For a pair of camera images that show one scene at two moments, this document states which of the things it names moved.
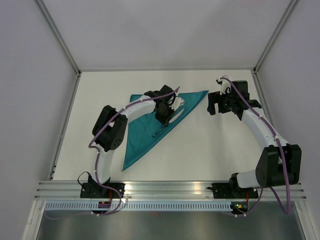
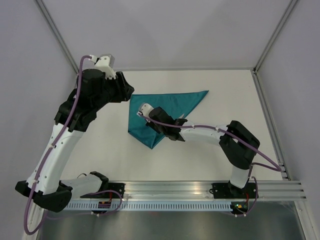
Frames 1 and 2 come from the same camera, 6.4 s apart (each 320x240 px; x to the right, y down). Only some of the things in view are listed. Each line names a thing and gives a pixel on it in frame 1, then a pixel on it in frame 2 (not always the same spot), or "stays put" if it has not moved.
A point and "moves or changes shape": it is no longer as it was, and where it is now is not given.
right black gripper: x=216 y=97 → x=151 y=124
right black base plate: x=227 y=190 stays put
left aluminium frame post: x=57 y=35 stays put
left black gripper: x=165 y=121 → x=124 y=91
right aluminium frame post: x=282 y=21 stays put
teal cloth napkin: x=143 y=132 moves or changes shape
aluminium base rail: x=161 y=189 stays put
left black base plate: x=96 y=190 stays put
